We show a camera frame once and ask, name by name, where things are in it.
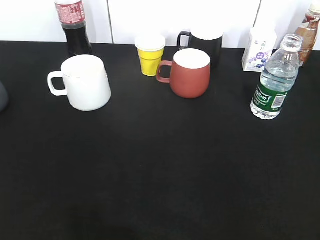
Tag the white ceramic mug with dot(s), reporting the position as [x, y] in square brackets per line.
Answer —
[84, 80]

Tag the clear water bottle green label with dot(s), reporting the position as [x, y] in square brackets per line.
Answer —
[277, 79]

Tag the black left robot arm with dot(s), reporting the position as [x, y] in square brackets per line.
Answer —
[4, 97]

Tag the yellow paper cup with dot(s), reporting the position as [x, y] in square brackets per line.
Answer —
[150, 49]

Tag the red ceramic mug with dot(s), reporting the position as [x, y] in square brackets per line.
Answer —
[190, 72]

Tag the black ceramic mug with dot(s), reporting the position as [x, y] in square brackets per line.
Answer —
[208, 41]

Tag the white milk carton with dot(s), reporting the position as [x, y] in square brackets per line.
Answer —
[259, 49]

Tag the cola bottle red label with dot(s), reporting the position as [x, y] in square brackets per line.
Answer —
[72, 17]

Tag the brown coffee drink bottle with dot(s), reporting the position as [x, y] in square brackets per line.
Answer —
[308, 30]

